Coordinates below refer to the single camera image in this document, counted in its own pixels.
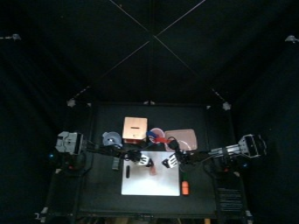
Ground wooden box red sides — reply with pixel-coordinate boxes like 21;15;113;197
121;116;149;144

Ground red utensil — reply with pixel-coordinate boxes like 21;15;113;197
153;136;172;144

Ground orange toy carrot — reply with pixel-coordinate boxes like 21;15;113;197
181;173;191;196

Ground grey blue plastic toy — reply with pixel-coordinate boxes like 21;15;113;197
101;131;124;149

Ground white rectangular cutting board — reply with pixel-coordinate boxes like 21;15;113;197
120;150;183;197

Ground red cup white rim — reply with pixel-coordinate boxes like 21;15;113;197
148;127;167;144

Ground pink square tray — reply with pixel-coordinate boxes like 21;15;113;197
163;129;199;152

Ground text label sticker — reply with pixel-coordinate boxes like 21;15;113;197
217;187;244;214

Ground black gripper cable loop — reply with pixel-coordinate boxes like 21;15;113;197
167;136;183;153

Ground thin white cord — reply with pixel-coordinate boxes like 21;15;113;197
71;0;207;101
107;0;228;103

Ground white table corner bracket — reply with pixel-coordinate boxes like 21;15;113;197
33;206;51;223
243;210;255;224

